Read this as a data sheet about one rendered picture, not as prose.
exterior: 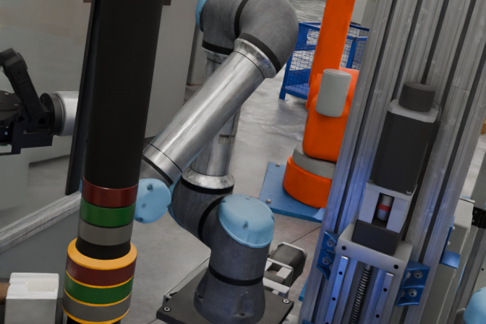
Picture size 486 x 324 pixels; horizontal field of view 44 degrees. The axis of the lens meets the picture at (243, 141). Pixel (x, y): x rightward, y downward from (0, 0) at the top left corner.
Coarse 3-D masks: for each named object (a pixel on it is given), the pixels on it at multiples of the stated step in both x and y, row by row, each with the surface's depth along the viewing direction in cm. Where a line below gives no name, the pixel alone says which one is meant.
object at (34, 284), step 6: (30, 282) 38; (36, 282) 38; (42, 282) 38; (48, 282) 38; (54, 282) 38; (30, 288) 37; (36, 288) 38; (42, 288) 38; (48, 288) 38; (54, 288) 38
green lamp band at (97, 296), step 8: (64, 280) 38; (72, 280) 37; (64, 288) 38; (72, 288) 37; (80, 288) 37; (88, 288) 37; (96, 288) 37; (104, 288) 37; (112, 288) 37; (120, 288) 38; (128, 288) 38; (72, 296) 37; (80, 296) 37; (88, 296) 37; (96, 296) 37; (104, 296) 37; (112, 296) 37; (120, 296) 38
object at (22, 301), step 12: (12, 276) 38; (24, 276) 39; (36, 276) 39; (48, 276) 39; (12, 288) 37; (24, 288) 38; (12, 300) 36; (24, 300) 37; (36, 300) 37; (48, 300) 37; (60, 300) 41; (12, 312) 37; (24, 312) 37; (36, 312) 37; (48, 312) 37; (60, 312) 39
